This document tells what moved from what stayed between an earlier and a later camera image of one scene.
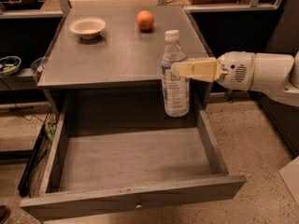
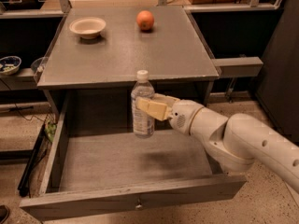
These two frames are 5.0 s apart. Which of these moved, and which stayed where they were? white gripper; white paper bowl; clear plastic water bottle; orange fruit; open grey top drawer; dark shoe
Moved: clear plastic water bottle; white gripper
Stayed: open grey top drawer; dark shoe; white paper bowl; orange fruit
